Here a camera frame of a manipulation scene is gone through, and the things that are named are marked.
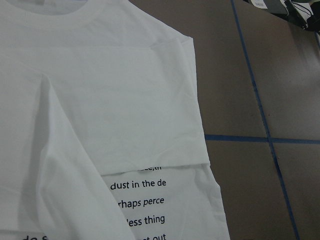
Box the white long-sleeve printed shirt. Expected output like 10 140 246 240
0 0 230 240

